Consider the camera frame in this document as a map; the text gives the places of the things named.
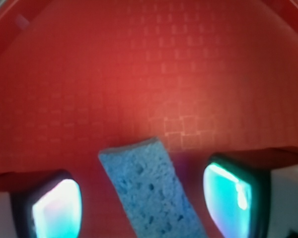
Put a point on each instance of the red plastic tray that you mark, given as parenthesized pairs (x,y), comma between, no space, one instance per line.
(79,76)

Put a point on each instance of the blue sponge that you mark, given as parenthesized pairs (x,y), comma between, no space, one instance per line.
(150,191)

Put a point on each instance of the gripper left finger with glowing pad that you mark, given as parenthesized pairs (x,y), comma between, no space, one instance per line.
(40,204)

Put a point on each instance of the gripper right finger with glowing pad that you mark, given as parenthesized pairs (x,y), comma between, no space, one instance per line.
(253,195)

